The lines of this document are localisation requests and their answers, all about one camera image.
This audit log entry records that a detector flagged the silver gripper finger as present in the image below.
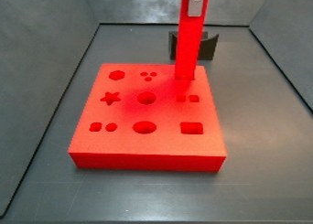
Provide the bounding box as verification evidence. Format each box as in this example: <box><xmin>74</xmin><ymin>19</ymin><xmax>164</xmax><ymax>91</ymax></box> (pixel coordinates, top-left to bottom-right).
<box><xmin>187</xmin><ymin>0</ymin><xmax>204</xmax><ymax>16</ymax></box>

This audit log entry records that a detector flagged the black curved holder block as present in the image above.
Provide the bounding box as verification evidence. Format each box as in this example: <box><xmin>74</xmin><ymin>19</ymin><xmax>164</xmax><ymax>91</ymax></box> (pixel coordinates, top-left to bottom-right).
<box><xmin>168</xmin><ymin>31</ymin><xmax>219</xmax><ymax>60</ymax></box>

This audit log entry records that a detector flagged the red shape sorter board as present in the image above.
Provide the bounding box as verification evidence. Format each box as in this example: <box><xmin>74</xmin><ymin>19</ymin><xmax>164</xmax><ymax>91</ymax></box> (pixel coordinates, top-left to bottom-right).
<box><xmin>68</xmin><ymin>64</ymin><xmax>227</xmax><ymax>172</ymax></box>

